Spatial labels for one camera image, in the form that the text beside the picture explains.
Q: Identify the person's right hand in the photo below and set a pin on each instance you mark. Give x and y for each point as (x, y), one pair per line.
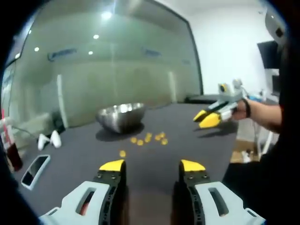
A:
(240, 111)

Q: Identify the person's black clothing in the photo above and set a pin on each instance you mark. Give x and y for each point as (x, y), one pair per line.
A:
(269, 178)

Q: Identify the red drink bottle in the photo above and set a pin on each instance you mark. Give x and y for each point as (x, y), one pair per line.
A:
(12, 152)

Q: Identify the stainless steel bowl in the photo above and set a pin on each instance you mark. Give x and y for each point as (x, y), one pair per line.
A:
(122, 119)

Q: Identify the white frame stand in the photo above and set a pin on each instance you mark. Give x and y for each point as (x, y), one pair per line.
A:
(266, 140)

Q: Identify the grey worn device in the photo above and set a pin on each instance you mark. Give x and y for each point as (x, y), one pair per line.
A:
(275, 25)

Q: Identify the black monitor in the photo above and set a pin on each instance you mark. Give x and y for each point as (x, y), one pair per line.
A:
(268, 55)

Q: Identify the smartphone with pale case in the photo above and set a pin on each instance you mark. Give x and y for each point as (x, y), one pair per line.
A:
(35, 172)

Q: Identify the dark table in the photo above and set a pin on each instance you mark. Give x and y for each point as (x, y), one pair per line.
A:
(82, 152)

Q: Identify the yellow QQ candies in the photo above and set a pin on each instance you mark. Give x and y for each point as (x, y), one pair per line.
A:
(140, 142)

